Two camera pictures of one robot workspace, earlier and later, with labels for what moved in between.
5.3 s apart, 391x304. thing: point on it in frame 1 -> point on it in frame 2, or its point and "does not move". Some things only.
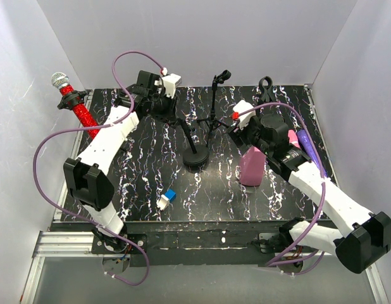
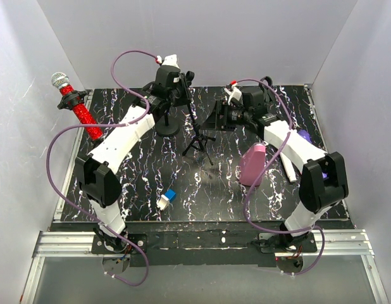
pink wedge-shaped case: [252, 170] does not move
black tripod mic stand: [219, 77] -> [200, 141]
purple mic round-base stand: [200, 154] -> [166, 125]
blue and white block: [165, 199] does not move
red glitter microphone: [61, 81] does not move
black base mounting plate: [190, 244] does not move
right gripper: [236, 133] -> [221, 107]
